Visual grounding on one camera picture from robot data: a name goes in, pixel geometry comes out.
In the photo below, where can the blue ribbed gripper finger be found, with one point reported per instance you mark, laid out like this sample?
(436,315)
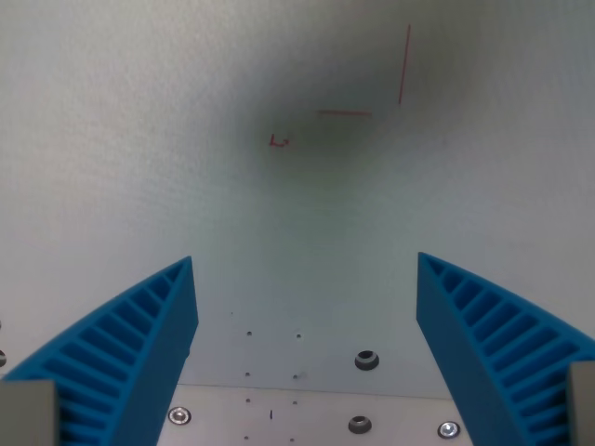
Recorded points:
(493,353)
(116,353)

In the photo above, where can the silver socket head screw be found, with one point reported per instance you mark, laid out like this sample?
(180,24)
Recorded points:
(449,429)
(180,415)

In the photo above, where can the grey bolt head at edge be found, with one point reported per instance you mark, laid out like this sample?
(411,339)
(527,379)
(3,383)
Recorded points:
(1,358)

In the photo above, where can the dark grey bolt head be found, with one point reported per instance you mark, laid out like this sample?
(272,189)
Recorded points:
(359,424)
(366,360)

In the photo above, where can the bare aluminium mounting plate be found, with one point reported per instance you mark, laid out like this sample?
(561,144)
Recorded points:
(316,418)

